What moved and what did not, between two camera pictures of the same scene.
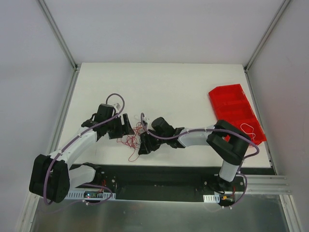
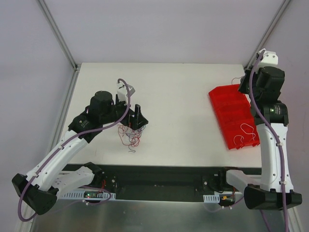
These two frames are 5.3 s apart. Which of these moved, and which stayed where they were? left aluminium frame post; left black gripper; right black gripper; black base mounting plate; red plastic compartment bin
Moved: right black gripper; left black gripper
Stayed: red plastic compartment bin; left aluminium frame post; black base mounting plate
